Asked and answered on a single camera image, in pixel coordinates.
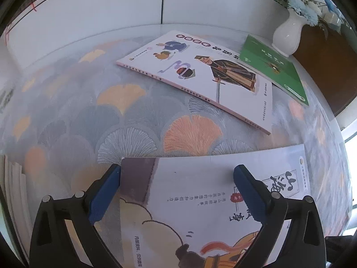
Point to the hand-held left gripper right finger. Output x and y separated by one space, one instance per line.
251 195

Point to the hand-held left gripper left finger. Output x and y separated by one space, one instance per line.
104 195

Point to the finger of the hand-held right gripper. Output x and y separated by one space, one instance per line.
339 248

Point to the white book orange robed figure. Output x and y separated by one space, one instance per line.
195 187

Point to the stack of sorted books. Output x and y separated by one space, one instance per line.
14 201

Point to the white book with swordsman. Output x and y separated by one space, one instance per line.
195 83

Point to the dark green softcover book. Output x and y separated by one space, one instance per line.
273 67

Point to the brown wooden cabinet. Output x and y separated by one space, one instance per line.
329 75

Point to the white ceramic vase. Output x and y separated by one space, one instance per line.
288 33

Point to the blue and white artificial flowers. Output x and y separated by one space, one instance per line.
305 11

